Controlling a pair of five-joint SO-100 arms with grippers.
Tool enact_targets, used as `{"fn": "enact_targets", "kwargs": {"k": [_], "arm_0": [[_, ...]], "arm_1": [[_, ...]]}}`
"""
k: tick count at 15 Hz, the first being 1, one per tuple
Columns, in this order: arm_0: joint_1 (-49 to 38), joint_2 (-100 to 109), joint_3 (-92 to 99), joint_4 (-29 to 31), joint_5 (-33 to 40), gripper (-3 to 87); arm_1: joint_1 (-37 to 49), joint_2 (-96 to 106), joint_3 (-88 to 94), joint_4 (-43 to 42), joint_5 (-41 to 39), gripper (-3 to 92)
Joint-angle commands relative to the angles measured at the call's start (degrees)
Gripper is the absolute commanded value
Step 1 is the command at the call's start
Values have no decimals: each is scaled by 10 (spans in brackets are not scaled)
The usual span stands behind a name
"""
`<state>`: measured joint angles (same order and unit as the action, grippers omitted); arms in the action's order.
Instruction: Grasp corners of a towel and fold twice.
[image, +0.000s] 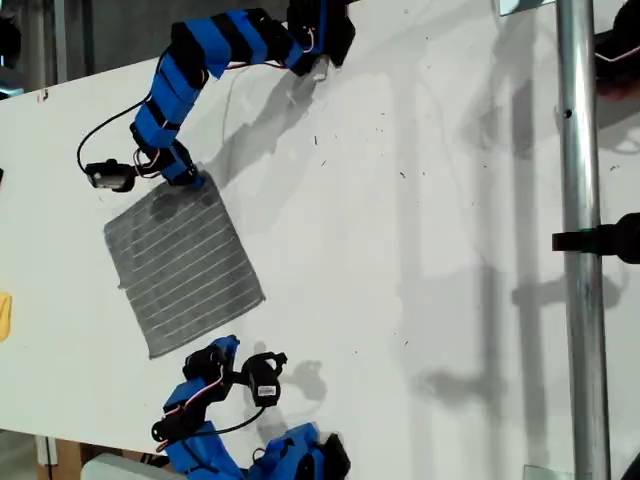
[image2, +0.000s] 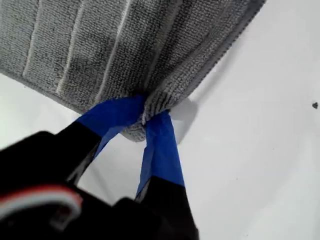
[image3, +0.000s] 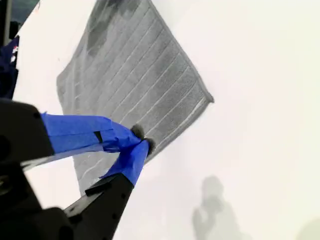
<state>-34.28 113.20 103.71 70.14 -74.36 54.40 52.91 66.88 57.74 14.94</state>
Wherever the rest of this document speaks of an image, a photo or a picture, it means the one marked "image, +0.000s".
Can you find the grey striped towel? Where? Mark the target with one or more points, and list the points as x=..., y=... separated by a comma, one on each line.
x=180, y=265

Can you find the white box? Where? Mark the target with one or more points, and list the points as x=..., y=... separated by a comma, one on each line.
x=115, y=470

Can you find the white plastic clamp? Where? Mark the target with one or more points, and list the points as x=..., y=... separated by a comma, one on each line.
x=321, y=72

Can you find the brown cardboard box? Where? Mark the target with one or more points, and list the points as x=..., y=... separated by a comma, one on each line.
x=67, y=462

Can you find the yellow object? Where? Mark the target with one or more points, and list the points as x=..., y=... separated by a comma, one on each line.
x=5, y=317

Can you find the black object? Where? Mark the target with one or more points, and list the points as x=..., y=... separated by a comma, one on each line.
x=634, y=472

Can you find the black camera box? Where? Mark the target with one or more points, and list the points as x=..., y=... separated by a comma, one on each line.
x=107, y=176
x=265, y=387

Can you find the steel post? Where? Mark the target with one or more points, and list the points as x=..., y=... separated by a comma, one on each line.
x=580, y=150

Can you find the black post clamp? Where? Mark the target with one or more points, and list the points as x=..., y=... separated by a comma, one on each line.
x=620, y=237

